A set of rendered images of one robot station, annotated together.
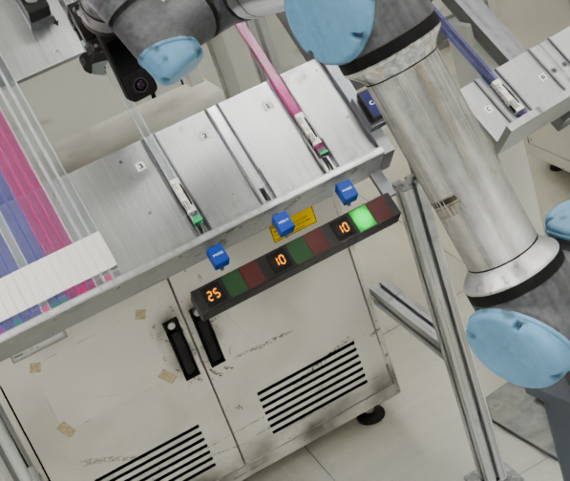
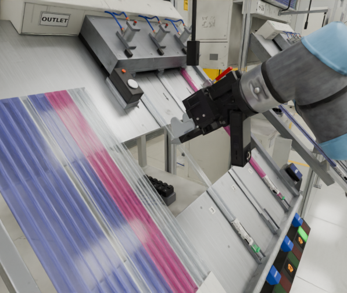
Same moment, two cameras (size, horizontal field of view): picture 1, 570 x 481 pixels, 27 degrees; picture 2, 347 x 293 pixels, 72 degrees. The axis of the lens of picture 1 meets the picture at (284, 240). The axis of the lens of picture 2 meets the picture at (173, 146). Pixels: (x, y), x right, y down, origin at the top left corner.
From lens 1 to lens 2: 149 cm
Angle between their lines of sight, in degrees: 33
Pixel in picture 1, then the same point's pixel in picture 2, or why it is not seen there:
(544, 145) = (195, 178)
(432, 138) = not seen: outside the picture
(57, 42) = (141, 119)
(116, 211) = (210, 248)
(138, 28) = not seen: outside the picture
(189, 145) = (229, 194)
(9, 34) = (108, 108)
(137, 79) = (247, 151)
